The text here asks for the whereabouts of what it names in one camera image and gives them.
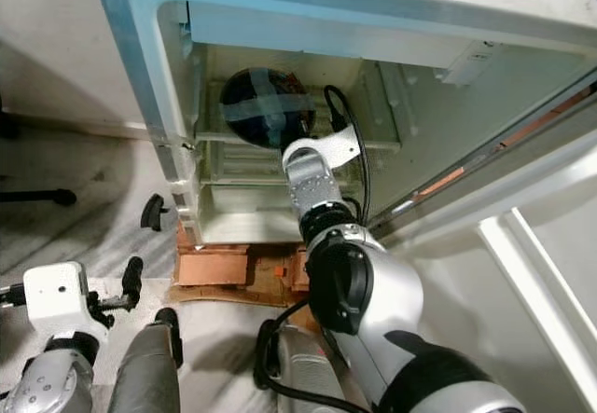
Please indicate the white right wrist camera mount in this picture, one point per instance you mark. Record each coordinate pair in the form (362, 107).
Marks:
(336, 144)

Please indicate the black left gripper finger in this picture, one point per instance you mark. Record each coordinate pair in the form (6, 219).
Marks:
(133, 276)

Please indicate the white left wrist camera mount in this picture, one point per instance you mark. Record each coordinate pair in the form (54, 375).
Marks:
(56, 296)

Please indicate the black curved plastic piece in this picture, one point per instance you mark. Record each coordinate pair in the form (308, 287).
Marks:
(152, 213)

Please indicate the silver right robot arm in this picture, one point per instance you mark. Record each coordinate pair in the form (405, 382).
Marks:
(373, 292)

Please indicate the grey robot leg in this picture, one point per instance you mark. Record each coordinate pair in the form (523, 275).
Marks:
(303, 366)
(149, 376)

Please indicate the orange brick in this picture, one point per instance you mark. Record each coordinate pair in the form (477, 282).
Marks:
(213, 268)
(298, 271)

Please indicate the grey right robot leg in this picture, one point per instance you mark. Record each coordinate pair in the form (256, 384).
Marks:
(303, 366)

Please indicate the white fridge door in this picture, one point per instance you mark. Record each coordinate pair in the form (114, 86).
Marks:
(522, 273)

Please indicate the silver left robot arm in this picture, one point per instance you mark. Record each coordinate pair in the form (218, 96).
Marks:
(47, 390)

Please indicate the grey left robot leg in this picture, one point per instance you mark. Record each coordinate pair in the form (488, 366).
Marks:
(149, 376)

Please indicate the white light blue fridge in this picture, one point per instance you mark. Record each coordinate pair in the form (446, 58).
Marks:
(140, 87)

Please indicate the dark round ball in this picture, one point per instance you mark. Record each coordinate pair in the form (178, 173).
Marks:
(256, 105)

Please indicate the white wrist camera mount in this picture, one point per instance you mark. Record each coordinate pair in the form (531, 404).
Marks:
(56, 296)
(336, 144)

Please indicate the white fridge crisper drawer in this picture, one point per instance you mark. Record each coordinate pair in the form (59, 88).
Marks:
(233, 208)

